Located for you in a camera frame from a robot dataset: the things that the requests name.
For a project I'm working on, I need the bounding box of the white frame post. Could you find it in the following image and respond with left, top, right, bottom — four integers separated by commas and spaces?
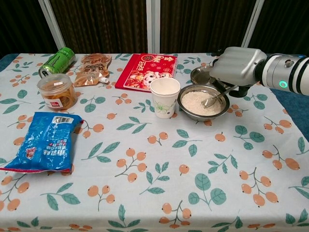
240, 0, 264, 50
38, 0, 66, 54
146, 0, 162, 54

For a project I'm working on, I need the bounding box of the white floral paper cup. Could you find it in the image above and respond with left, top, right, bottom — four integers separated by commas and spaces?
150, 77, 181, 119

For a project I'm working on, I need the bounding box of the green drink can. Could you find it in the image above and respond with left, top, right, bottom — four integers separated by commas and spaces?
38, 47, 76, 79

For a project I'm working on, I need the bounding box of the stainless steel bowl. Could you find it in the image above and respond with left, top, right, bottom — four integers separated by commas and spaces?
177, 84, 230, 122

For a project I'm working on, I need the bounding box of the floral fruit print tablecloth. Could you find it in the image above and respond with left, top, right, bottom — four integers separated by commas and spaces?
0, 52, 309, 232

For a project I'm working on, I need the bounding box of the brown spout pouch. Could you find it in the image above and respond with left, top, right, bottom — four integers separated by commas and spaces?
73, 53, 112, 87

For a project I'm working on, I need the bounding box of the clear jar of rubber bands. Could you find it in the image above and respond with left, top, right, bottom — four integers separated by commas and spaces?
36, 73, 78, 112

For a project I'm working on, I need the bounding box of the metal spoon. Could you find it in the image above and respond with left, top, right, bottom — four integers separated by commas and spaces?
201, 86, 239, 109

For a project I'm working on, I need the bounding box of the stainless steel plate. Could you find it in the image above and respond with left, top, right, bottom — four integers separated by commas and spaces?
190, 66, 217, 85

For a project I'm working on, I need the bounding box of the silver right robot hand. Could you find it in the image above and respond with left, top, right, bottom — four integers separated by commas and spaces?
209, 46, 267, 98

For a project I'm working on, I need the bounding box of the blue snack bag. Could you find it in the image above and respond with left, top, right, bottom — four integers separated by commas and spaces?
0, 111, 84, 174

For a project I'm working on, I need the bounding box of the dark brown curtain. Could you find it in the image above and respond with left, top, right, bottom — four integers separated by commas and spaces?
0, 0, 309, 60

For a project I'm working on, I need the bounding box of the red spiral calendar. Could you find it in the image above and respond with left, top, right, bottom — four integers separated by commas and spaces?
114, 53, 179, 93

